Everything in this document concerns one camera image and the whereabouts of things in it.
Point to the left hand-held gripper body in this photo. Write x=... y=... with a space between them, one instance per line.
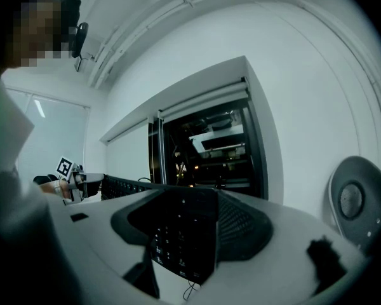
x=66 y=167

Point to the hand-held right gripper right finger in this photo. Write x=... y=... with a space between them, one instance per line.
x=289 y=234

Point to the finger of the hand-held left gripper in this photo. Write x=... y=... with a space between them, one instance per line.
x=92 y=178

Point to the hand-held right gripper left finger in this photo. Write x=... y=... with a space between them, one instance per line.
x=92 y=227

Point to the black keyboard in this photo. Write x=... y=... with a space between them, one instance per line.
x=184 y=234

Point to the person's left forearm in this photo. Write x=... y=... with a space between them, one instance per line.
x=47 y=189

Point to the white wristband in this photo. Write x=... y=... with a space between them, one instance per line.
x=57 y=187

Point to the frosted glass panel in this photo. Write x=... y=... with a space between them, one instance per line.
x=60 y=132

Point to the person's grey shirt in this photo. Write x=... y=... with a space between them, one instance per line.
x=9 y=170

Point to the dark window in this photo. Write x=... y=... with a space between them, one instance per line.
x=209 y=157

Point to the white roller blind cassette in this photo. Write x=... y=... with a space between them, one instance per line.
x=203 y=98

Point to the person's head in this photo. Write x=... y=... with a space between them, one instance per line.
x=38 y=27

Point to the white ceiling conduit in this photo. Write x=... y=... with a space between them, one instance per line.
x=165 y=14

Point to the black head-mounted camera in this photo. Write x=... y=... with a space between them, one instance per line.
x=80 y=38

